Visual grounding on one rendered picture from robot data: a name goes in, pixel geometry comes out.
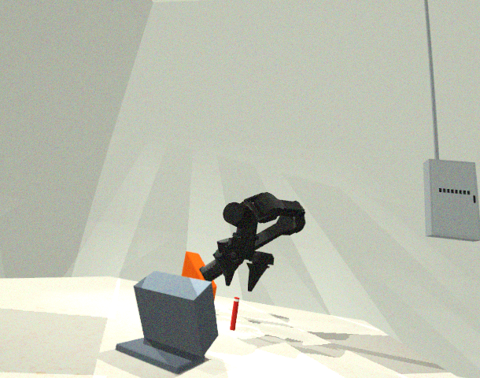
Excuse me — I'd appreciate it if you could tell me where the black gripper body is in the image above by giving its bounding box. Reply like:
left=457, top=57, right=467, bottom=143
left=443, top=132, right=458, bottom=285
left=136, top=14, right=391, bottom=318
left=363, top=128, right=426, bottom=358
left=215, top=229, right=274, bottom=266

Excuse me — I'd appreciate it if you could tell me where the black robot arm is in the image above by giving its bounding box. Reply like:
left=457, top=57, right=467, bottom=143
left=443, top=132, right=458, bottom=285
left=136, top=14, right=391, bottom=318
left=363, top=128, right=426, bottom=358
left=199, top=192, right=305, bottom=281

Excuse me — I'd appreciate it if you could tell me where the red peg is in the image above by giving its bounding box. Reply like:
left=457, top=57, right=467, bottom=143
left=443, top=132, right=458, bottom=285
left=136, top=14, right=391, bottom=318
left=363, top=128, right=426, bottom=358
left=230, top=297, right=239, bottom=330

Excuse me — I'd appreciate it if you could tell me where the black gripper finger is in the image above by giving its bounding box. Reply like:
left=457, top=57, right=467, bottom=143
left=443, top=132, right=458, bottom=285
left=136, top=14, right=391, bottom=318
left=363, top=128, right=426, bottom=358
left=246, top=263, right=270, bottom=291
left=217, top=259, right=238, bottom=286

